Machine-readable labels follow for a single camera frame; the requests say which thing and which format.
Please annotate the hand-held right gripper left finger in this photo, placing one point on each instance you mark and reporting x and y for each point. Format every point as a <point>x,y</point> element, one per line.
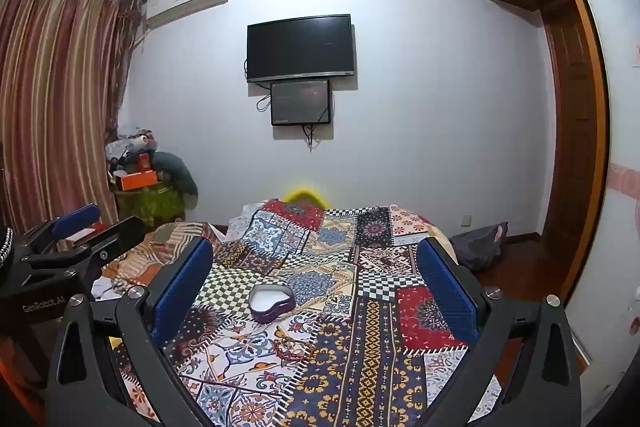
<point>182,292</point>

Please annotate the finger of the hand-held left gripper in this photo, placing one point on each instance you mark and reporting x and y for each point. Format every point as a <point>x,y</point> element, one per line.
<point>112,241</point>
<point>75,216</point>

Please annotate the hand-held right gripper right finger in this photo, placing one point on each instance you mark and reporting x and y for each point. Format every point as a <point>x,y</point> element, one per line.
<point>447,292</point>

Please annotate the white shallow tray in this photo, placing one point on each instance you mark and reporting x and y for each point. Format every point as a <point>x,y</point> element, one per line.
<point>272,304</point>

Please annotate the green patterned cloth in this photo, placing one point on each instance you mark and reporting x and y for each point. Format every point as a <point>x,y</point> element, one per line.
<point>150,207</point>

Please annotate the striped brown quilt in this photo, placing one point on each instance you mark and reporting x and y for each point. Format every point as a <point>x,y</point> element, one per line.
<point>165,242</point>

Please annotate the dark bag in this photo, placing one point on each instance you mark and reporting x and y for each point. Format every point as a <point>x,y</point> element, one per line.
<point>477,247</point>

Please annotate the orange box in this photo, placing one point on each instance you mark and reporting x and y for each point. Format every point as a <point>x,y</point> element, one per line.
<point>137,181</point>

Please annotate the pile of clutter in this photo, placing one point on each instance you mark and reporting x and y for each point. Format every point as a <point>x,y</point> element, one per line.
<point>131,149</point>

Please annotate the patchwork patterned blanket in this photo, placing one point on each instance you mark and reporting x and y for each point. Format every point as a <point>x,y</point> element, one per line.
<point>350,307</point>

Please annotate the striped brown curtain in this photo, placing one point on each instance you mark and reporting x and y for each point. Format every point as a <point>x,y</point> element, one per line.
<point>60,97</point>

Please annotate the yellow cushion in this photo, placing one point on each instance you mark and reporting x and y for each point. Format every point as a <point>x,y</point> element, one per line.
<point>305,196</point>

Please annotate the wooden door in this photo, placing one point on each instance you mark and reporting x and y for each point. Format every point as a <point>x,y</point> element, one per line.
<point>570,132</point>

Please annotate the white wall socket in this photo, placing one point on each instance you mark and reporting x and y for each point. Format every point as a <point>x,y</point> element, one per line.
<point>466,220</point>

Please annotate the small black wall monitor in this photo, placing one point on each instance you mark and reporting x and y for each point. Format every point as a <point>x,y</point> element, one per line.
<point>300,103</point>

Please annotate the black wall television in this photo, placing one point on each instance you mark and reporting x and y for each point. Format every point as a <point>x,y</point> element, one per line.
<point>300,47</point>

